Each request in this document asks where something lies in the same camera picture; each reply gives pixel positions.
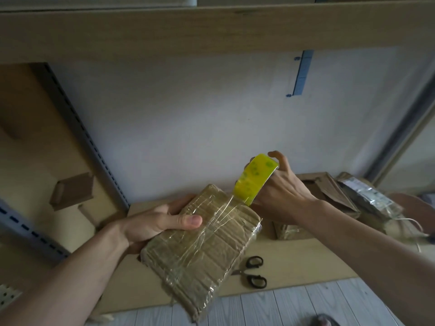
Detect grey perforated shelf upright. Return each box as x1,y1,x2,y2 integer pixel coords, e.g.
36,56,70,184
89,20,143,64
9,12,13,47
30,62,132,210

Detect wooden shelf board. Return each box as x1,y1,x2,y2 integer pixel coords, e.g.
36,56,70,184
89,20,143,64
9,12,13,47
0,0,435,66

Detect person's left forearm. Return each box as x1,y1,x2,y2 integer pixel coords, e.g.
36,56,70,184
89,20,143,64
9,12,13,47
0,221,130,326

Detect cardboard parcel with white label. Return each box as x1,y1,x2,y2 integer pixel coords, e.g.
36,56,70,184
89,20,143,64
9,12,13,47
336,172,406,232

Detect grey slotted shelf rail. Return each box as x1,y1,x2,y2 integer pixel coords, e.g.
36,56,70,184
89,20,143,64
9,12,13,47
0,196,70,262

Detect tape-wrapped cardboard parcel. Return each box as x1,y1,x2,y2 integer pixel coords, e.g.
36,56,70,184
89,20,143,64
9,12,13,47
137,184,263,325

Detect person's left hand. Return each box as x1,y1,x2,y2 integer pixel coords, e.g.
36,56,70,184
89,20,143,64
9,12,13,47
111,194,203,256

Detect small brown cardboard box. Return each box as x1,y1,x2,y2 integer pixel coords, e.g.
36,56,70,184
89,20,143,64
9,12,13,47
49,172,96,212

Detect black-handled scissors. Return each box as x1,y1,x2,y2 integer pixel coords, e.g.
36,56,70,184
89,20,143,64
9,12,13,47
231,256,268,290

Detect yellow packing tape roll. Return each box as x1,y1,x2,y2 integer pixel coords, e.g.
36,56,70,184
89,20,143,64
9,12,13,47
233,153,280,207

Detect person's right hand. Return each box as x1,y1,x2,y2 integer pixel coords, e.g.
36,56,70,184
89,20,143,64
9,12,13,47
252,151,321,225

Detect blue metal bracket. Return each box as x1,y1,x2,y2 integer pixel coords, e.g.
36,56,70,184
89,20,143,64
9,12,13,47
284,49,314,98

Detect brown cardboard envelope parcel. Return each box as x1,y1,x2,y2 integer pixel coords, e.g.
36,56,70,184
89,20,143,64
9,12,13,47
295,172,361,222

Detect flat cardboard sheet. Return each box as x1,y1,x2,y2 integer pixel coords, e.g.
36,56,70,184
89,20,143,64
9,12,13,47
89,172,429,316

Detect person's right forearm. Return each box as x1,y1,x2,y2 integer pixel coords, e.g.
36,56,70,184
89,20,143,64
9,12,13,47
293,199,435,326

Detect folded cardboard piece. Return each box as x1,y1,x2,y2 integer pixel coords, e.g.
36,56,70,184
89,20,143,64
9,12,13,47
78,202,127,229

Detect person's slipper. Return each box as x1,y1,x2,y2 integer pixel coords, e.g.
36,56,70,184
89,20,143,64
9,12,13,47
305,314,342,326

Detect white pegboard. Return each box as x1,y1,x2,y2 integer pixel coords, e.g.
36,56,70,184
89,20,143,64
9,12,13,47
0,284,23,311

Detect grey door frame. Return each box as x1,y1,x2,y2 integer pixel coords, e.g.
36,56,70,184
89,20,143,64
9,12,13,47
364,76,435,187

